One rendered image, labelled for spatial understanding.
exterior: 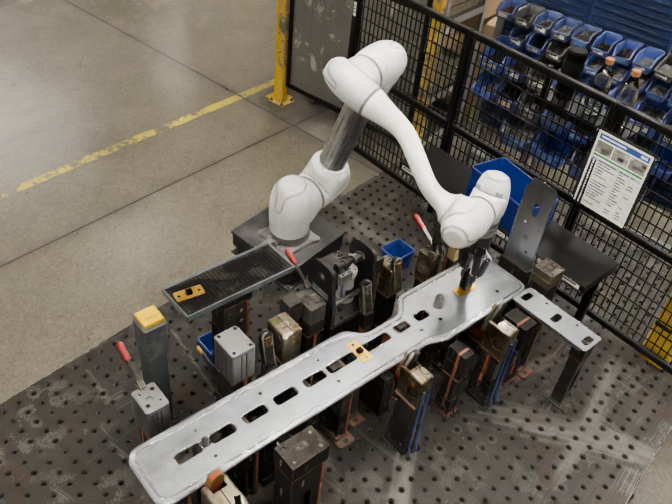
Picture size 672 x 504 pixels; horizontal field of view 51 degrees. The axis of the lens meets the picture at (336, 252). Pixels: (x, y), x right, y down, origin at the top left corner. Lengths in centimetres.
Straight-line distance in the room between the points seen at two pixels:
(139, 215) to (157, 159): 59
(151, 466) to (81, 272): 215
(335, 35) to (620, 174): 268
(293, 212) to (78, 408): 98
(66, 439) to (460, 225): 132
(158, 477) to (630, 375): 169
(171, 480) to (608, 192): 168
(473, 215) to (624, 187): 72
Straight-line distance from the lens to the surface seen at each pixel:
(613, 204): 259
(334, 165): 262
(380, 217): 309
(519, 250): 252
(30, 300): 379
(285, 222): 259
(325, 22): 481
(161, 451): 188
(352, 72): 219
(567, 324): 238
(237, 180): 447
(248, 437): 189
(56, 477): 225
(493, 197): 207
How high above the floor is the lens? 256
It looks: 40 degrees down
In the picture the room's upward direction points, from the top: 7 degrees clockwise
